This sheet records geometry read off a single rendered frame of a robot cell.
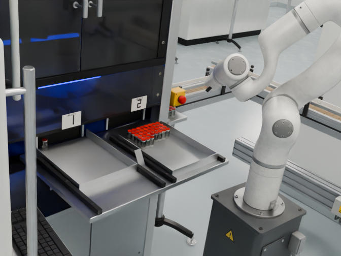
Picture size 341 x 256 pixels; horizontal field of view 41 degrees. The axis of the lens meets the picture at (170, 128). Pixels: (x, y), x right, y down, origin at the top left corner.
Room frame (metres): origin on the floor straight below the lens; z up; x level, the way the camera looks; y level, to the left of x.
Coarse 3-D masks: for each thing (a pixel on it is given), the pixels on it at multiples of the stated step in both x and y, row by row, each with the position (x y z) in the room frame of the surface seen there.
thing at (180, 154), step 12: (180, 132) 1.83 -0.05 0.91; (132, 144) 1.66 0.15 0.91; (156, 144) 1.74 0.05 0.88; (168, 144) 1.76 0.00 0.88; (180, 144) 1.77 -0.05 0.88; (192, 144) 1.77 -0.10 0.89; (156, 156) 1.64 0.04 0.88; (168, 156) 1.65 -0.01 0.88; (180, 156) 1.66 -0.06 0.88; (192, 156) 1.68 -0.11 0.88; (204, 156) 1.69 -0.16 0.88; (216, 156) 1.67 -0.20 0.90; (168, 168) 1.50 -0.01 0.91; (180, 168) 1.52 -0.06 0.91; (192, 168) 1.57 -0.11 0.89
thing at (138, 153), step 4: (136, 152) 1.56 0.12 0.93; (140, 152) 1.57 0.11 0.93; (136, 156) 1.55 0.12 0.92; (140, 156) 1.56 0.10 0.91; (140, 160) 1.55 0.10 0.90; (140, 164) 1.54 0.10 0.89; (144, 164) 1.56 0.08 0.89; (148, 168) 1.54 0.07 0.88; (152, 172) 1.51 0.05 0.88; (160, 176) 1.49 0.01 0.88
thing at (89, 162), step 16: (64, 144) 1.64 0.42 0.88; (80, 144) 1.66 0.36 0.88; (96, 144) 1.67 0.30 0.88; (48, 160) 1.46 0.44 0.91; (64, 160) 1.52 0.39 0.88; (80, 160) 1.53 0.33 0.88; (96, 160) 1.55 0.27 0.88; (112, 160) 1.56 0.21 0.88; (128, 160) 1.54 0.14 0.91; (64, 176) 1.38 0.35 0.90; (80, 176) 1.42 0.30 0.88; (96, 176) 1.43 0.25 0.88; (112, 176) 1.42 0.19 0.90
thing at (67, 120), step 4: (76, 112) 1.60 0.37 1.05; (80, 112) 1.62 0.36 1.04; (64, 116) 1.57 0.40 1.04; (68, 116) 1.58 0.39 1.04; (72, 116) 1.59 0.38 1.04; (76, 116) 1.61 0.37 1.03; (80, 116) 1.62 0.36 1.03; (64, 120) 1.57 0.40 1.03; (68, 120) 1.58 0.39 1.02; (72, 120) 1.59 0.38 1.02; (76, 120) 1.61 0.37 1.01; (80, 120) 1.62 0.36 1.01; (64, 124) 1.57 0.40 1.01; (68, 124) 1.58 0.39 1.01; (72, 124) 1.59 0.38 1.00; (76, 124) 1.61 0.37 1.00; (80, 124) 1.62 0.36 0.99; (64, 128) 1.57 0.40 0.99
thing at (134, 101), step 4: (144, 96) 1.86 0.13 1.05; (132, 100) 1.81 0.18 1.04; (136, 100) 1.82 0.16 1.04; (144, 100) 1.86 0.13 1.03; (132, 104) 1.81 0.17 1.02; (136, 104) 1.82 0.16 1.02; (140, 104) 1.84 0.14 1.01; (144, 104) 1.86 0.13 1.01; (132, 108) 1.81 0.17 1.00; (136, 108) 1.83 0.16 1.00; (140, 108) 1.84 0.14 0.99
